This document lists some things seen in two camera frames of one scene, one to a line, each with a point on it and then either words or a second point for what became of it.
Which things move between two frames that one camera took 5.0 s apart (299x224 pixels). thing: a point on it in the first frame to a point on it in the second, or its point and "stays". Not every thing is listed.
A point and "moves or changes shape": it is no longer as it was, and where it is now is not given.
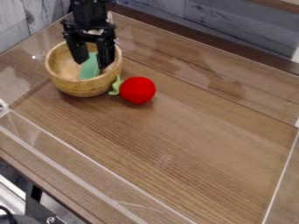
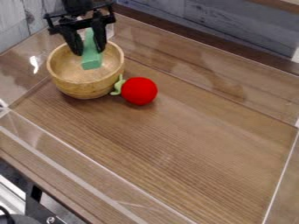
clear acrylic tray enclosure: [204, 155] stays
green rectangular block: [89, 68] moves or changes shape
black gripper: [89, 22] to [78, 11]
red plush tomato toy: [134, 90] stays
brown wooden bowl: [62, 71] stays
